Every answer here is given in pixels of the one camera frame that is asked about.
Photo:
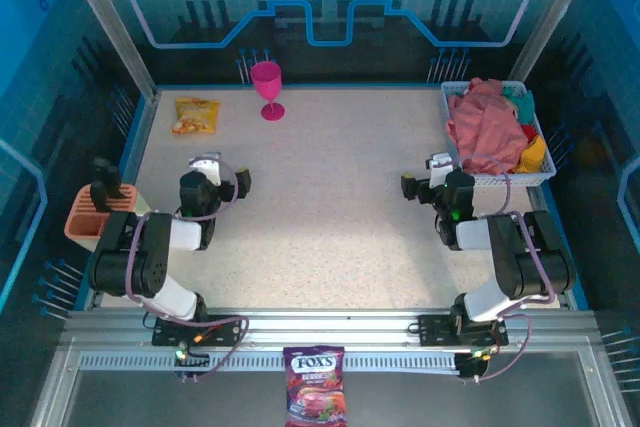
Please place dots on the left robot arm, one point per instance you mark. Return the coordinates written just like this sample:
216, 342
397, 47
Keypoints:
150, 257

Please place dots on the magenta plastic goblet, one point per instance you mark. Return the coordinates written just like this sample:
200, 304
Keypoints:
266, 79

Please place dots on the white plastic basket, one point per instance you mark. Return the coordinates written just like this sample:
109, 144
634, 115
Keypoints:
530, 178

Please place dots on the black controller board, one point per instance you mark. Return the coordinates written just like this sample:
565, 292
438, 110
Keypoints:
192, 359
472, 364

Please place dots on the yellow t-shirt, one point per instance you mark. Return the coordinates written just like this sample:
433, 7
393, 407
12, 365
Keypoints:
535, 154

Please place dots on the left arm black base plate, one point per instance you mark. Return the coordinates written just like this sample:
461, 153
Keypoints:
225, 332

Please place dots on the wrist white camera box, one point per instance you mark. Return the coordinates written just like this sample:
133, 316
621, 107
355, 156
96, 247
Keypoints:
440, 167
206, 167

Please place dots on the teal t-shirt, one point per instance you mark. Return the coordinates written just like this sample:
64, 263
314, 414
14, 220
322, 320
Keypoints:
522, 104

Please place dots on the yellow chips bag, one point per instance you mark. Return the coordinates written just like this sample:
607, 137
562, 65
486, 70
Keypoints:
195, 117

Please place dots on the aluminium frame post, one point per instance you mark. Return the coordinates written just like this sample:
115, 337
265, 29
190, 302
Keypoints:
110, 22
552, 12

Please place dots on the orange and cream knife block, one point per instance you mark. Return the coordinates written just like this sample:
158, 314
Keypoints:
82, 219

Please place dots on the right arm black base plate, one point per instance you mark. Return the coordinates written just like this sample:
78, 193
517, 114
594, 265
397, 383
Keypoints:
435, 329

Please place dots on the pink t-shirt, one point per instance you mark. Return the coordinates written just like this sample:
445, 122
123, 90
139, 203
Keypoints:
485, 132

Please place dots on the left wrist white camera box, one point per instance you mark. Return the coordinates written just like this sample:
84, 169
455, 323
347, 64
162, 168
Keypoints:
206, 167

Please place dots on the purple Fox's candy bag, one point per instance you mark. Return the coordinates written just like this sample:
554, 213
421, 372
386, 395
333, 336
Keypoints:
314, 382

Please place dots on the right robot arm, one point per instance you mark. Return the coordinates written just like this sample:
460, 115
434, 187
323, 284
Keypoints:
520, 257

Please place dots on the aluminium mounting rail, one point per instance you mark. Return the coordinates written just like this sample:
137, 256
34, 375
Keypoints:
325, 327

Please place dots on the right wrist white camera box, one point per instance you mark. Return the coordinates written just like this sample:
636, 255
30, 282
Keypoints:
440, 167

